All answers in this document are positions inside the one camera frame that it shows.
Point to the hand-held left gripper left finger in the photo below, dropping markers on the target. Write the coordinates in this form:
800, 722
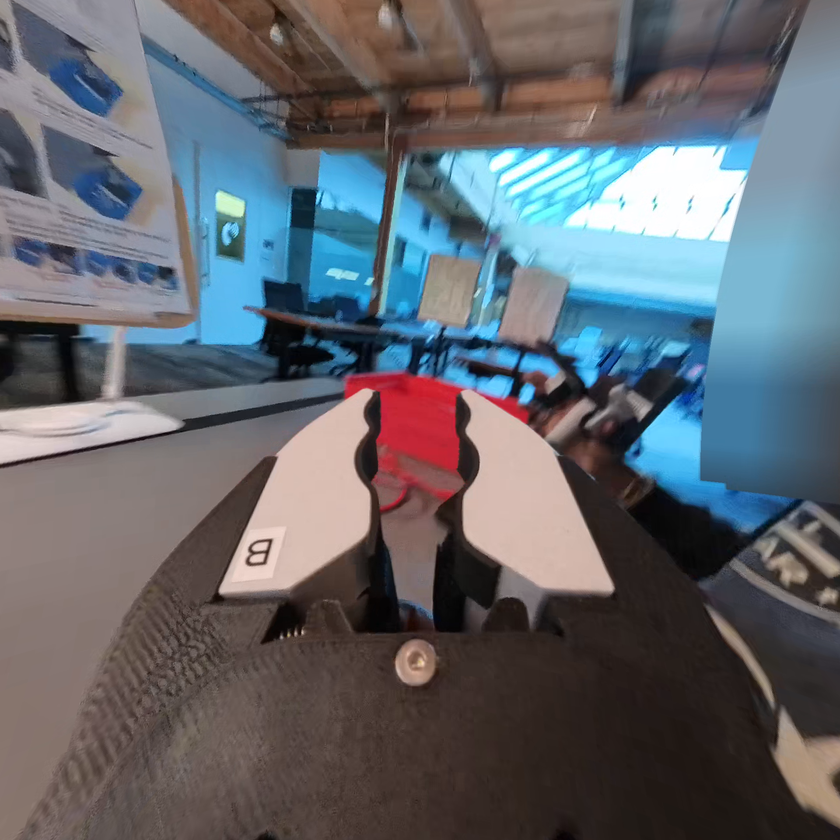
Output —
315, 512

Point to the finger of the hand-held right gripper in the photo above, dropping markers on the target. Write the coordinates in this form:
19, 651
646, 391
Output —
571, 423
559, 387

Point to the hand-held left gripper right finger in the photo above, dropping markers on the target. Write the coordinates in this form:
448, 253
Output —
525, 518

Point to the red plastic bin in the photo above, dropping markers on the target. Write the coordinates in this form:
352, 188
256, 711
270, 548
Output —
420, 420

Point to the person's right hand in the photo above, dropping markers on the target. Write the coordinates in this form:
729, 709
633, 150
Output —
604, 459

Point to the whiteboard with list of times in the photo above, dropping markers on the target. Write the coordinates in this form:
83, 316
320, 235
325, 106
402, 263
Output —
535, 305

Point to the whiteboard with table of plans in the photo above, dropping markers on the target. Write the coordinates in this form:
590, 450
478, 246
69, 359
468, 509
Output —
451, 289

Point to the black office chair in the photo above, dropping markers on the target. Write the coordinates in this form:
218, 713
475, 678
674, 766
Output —
292, 328

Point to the long wooden desk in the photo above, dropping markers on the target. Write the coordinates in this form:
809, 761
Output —
341, 325

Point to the person's dark printed shirt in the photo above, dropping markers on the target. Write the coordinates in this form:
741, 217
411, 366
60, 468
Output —
754, 604

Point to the white poster stand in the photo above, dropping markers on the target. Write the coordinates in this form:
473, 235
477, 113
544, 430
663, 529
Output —
72, 430

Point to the instruction poster board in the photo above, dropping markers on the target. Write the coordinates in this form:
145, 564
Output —
85, 164

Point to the wooden support post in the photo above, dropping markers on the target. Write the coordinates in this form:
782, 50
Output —
387, 229

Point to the yellow framed wall sign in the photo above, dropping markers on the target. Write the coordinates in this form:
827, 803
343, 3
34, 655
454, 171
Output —
230, 226

